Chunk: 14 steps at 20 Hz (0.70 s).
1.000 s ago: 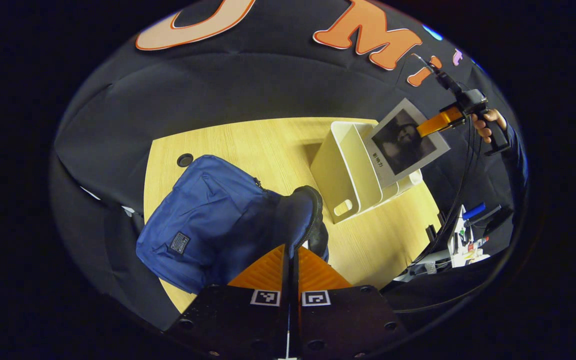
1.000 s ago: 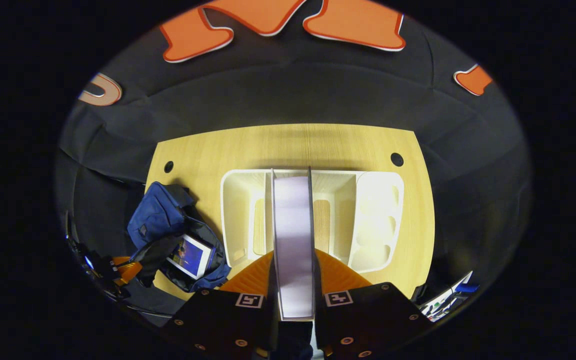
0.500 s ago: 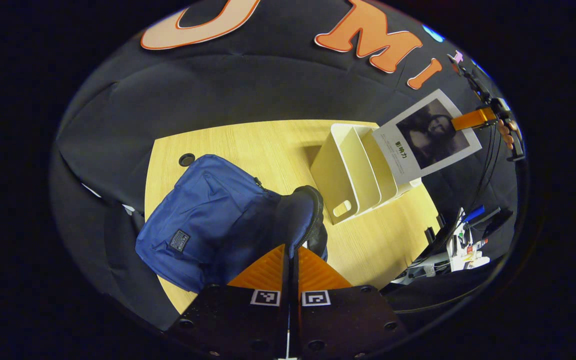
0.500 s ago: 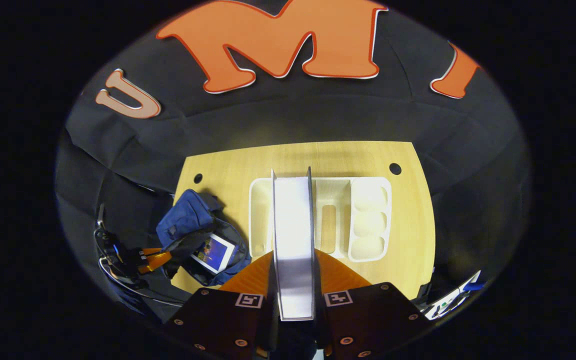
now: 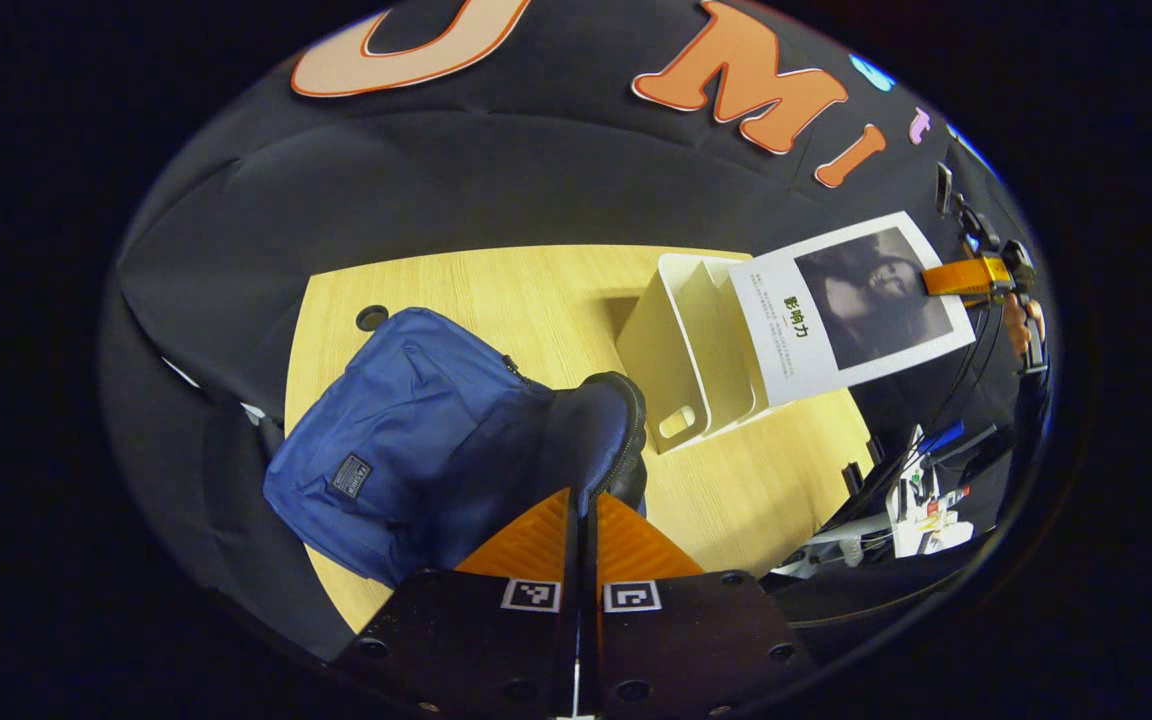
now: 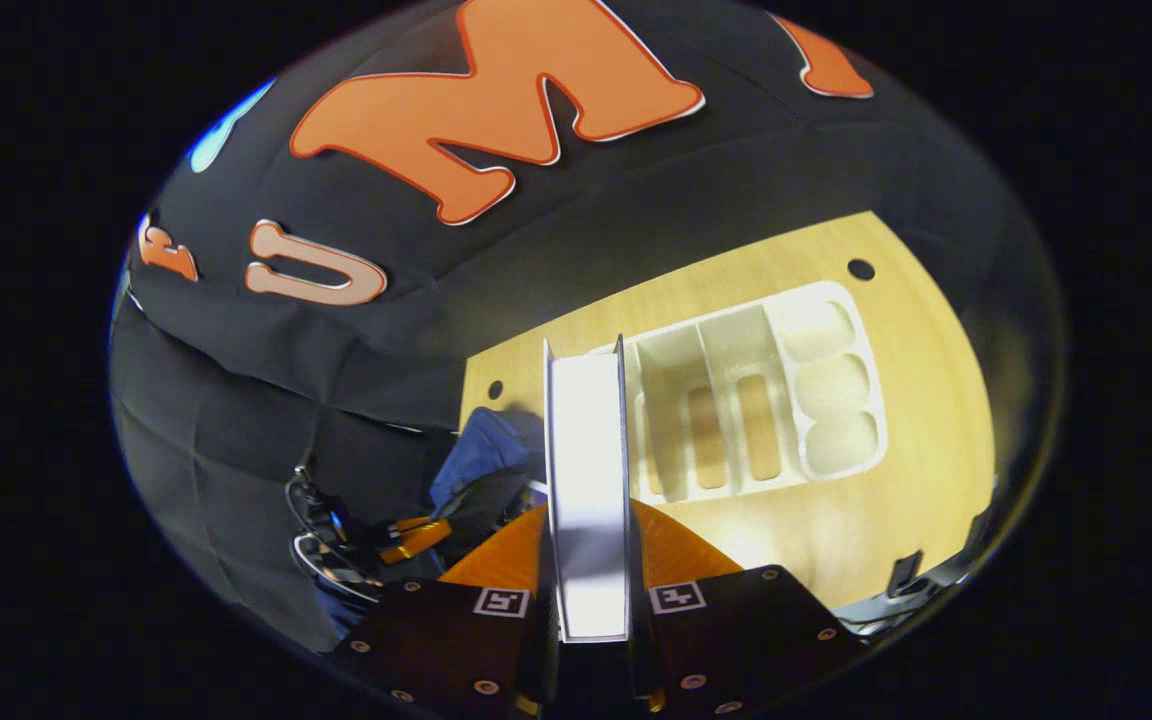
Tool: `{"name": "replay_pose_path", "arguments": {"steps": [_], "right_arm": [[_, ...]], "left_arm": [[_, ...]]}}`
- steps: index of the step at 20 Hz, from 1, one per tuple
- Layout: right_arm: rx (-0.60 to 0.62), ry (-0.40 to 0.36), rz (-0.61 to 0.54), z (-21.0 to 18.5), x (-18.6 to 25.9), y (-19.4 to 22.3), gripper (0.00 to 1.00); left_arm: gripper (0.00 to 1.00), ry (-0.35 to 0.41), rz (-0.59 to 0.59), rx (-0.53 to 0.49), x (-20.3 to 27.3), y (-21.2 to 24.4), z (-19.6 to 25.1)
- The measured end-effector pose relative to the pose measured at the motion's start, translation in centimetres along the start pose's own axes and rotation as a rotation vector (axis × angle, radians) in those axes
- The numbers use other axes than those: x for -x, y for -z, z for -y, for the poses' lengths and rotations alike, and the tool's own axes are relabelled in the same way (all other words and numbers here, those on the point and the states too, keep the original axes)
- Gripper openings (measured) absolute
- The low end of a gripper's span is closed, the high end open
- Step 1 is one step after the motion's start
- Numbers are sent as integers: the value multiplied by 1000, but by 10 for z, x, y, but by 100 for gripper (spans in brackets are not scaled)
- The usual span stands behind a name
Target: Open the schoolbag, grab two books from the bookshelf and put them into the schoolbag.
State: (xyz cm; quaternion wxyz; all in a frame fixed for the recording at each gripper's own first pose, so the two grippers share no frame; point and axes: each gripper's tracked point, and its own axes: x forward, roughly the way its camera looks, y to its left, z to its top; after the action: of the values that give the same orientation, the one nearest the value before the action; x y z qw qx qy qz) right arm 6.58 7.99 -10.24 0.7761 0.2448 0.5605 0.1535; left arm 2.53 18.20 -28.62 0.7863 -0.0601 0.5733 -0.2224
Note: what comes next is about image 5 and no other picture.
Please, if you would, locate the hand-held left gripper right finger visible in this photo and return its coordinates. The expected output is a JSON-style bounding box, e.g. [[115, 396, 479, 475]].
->
[[588, 490, 817, 717]]

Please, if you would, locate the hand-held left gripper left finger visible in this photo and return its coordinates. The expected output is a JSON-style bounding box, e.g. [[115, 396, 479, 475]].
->
[[336, 487, 583, 717]]

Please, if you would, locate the white photo cover book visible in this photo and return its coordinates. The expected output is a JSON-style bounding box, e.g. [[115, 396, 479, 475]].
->
[[728, 210, 978, 407]]

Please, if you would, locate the blue schoolbag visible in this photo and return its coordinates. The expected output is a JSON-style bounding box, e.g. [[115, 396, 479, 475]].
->
[[262, 306, 650, 589]]

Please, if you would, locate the white bookshelf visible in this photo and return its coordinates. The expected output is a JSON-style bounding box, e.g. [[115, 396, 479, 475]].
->
[[615, 252, 787, 457]]

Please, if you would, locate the white plastic parts pile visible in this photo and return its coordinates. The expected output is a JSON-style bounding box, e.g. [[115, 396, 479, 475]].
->
[[771, 420, 999, 583]]

